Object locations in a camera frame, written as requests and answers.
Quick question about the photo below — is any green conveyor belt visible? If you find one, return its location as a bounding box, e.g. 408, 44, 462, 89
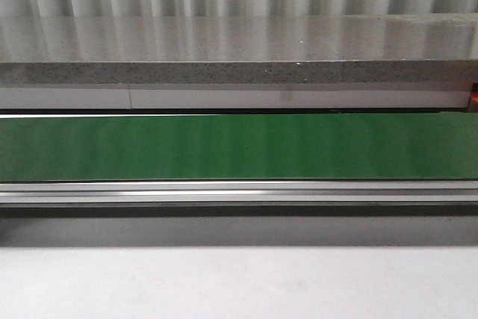
1, 112, 477, 182

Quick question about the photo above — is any grey speckled stone counter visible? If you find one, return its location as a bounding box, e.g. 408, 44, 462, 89
0, 13, 478, 111

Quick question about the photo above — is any orange red object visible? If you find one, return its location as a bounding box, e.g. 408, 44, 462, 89
468, 83, 478, 113

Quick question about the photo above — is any aluminium conveyor frame rail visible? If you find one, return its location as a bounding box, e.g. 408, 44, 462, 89
1, 180, 477, 217

